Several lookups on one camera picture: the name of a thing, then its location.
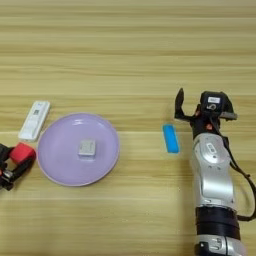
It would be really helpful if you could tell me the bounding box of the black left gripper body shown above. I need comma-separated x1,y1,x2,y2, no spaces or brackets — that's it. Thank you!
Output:
0,166,17,192

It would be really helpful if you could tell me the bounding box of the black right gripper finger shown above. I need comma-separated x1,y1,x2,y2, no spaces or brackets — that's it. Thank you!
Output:
226,94,235,113
173,87,186,118

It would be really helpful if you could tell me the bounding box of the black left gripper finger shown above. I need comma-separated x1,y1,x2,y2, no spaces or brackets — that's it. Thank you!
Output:
11,155,37,184
0,143,14,163

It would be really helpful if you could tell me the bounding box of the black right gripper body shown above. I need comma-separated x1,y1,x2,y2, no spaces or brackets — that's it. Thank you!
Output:
174,103,239,137

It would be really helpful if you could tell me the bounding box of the red cube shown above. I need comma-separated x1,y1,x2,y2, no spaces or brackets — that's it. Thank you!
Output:
8,142,37,165

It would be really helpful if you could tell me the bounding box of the small silver square block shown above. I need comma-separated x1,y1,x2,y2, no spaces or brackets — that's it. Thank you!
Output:
77,138,98,158

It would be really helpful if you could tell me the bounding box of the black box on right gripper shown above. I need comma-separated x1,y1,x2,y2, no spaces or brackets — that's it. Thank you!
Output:
199,90,230,113

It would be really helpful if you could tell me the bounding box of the blue rectangular block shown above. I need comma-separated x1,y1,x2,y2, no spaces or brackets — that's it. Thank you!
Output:
161,123,181,155

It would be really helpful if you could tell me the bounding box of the purple round plate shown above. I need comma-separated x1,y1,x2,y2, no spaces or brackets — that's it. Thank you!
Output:
36,112,121,187

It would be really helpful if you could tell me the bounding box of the white rectangular stick device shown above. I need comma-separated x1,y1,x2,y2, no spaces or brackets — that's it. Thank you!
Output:
17,100,52,143

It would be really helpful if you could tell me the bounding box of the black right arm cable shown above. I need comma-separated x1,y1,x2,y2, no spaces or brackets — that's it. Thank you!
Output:
213,118,256,222

